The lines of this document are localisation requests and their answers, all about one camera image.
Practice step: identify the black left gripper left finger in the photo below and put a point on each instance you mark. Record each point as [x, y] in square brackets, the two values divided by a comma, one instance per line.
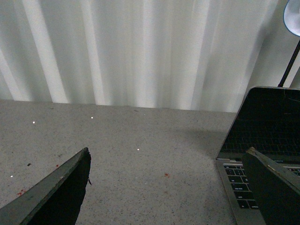
[56, 199]

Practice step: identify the grey laptop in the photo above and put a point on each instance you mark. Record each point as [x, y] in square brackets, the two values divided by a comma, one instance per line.
[269, 121]

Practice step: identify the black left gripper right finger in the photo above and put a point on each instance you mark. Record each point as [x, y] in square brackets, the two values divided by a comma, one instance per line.
[276, 190]

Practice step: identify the black desk lamp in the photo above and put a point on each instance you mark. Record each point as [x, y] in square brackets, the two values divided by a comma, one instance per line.
[291, 22]

